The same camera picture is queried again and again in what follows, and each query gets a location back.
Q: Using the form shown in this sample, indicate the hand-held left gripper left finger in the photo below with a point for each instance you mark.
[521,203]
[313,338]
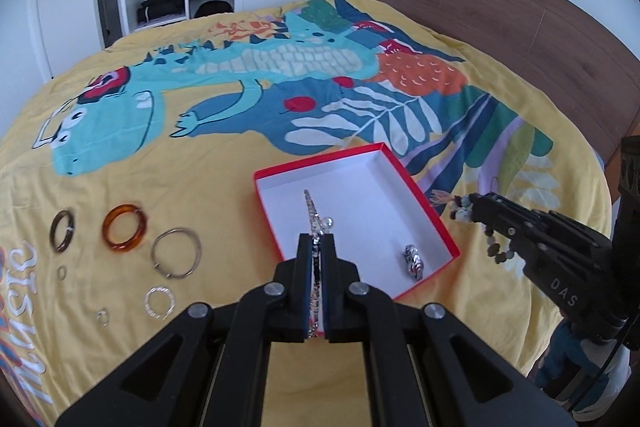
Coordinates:
[303,292]

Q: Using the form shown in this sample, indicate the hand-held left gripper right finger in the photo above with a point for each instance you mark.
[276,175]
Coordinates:
[324,292]

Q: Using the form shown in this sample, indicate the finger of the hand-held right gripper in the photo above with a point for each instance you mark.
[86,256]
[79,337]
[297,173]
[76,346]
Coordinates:
[505,207]
[515,234]

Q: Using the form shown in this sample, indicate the red box with white inside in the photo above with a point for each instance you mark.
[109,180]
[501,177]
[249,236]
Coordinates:
[360,207]

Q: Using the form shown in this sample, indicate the blue white cloth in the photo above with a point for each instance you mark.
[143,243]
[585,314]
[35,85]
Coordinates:
[570,367]

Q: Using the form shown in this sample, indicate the large silver hoop bangle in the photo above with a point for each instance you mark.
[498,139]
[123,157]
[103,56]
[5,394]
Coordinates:
[159,264]

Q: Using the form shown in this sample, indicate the yellow printed blanket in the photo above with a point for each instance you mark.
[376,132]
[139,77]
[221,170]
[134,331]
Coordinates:
[200,187]

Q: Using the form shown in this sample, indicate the amber bangle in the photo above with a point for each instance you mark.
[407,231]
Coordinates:
[111,238]

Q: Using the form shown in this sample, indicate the wooden headboard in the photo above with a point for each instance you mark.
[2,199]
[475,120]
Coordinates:
[500,7]

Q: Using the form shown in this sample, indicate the dark brown bangle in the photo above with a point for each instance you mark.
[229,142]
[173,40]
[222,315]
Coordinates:
[56,243]

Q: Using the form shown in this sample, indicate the black bag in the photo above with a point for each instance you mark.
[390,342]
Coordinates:
[212,9]

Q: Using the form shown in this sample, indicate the folded dark clothes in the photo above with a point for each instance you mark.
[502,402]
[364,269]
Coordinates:
[160,4]

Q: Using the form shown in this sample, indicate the white door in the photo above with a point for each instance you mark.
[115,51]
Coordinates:
[65,17]

